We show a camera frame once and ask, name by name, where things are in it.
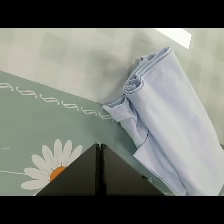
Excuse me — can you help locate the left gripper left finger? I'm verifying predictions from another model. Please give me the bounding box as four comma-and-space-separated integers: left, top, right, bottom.
35, 143, 100, 197

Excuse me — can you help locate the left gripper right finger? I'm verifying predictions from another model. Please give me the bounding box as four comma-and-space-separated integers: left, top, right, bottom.
99, 143, 166, 197

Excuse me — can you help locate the light blue shirt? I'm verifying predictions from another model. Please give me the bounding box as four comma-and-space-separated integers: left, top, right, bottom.
101, 46, 224, 197

